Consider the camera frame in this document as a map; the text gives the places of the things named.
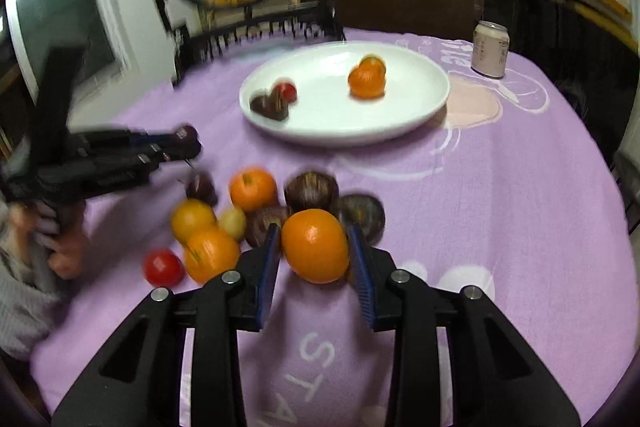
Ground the yellow-orange mandarin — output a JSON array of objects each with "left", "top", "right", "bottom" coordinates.
[{"left": 171, "top": 199, "right": 218, "bottom": 243}]

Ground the person's left forearm grey sleeve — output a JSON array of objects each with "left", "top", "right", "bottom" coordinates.
[{"left": 0, "top": 202, "right": 73, "bottom": 360}]

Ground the large orange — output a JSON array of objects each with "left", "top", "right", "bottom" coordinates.
[{"left": 281, "top": 208, "right": 350, "bottom": 284}]

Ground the orange mandarin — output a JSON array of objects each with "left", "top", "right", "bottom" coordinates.
[
  {"left": 347, "top": 56, "right": 387, "bottom": 99},
  {"left": 184, "top": 227, "right": 242, "bottom": 285},
  {"left": 229, "top": 168, "right": 278, "bottom": 212}
]

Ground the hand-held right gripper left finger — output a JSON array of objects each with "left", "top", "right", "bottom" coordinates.
[{"left": 50, "top": 223, "right": 282, "bottom": 427}]

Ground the small yellow fruit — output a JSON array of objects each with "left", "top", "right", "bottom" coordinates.
[{"left": 217, "top": 207, "right": 248, "bottom": 240}]

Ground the white framed window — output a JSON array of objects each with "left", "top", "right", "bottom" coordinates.
[{"left": 4, "top": 0, "right": 132, "bottom": 94}]

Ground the red cherry tomato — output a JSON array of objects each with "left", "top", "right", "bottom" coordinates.
[{"left": 144, "top": 248, "right": 185, "bottom": 288}]

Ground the brown wooden board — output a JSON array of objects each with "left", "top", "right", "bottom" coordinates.
[{"left": 330, "top": 0, "right": 486, "bottom": 44}]

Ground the purple printed tablecloth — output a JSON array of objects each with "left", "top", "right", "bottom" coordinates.
[{"left": 30, "top": 27, "right": 636, "bottom": 427}]

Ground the person's left hand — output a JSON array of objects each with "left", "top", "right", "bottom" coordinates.
[{"left": 10, "top": 199, "right": 90, "bottom": 280}]

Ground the white round plate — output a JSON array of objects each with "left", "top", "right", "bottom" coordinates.
[{"left": 239, "top": 41, "right": 451, "bottom": 146}]

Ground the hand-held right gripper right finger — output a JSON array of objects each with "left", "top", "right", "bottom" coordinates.
[{"left": 346, "top": 223, "right": 583, "bottom": 427}]

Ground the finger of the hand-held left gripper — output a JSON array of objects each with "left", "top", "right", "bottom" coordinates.
[
  {"left": 75, "top": 123, "right": 202, "bottom": 154},
  {"left": 85, "top": 146, "right": 203, "bottom": 188}
]

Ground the red cherry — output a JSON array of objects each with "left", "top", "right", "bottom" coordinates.
[{"left": 274, "top": 81, "right": 298, "bottom": 104}]

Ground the pale drink can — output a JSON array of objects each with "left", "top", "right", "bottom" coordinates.
[{"left": 471, "top": 21, "right": 511, "bottom": 79}]

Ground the dark cherry with stem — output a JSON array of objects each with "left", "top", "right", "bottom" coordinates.
[{"left": 186, "top": 159, "right": 218, "bottom": 208}]

